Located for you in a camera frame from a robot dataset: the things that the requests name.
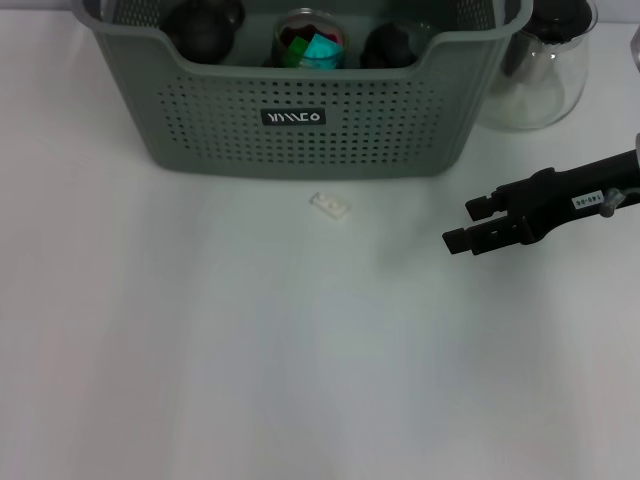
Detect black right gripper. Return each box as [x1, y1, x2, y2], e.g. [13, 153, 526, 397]
[442, 148, 640, 257]

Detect glass teacup black sleeve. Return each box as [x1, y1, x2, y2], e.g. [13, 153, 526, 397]
[359, 22, 420, 70]
[271, 7, 350, 70]

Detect teal square building brick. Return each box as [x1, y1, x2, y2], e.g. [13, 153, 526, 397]
[301, 32, 346, 70]

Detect green square brick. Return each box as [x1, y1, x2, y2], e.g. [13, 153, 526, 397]
[281, 35, 310, 69]

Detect grey perforated plastic storage bin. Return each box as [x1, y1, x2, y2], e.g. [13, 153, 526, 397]
[74, 0, 536, 181]

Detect glass pitcher with black lid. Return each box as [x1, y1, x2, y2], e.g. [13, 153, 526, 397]
[479, 0, 600, 131]

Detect dark clay teapot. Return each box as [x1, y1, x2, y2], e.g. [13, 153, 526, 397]
[160, 0, 247, 65]

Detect right arm signal cable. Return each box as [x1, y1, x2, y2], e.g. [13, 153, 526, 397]
[599, 186, 640, 220]

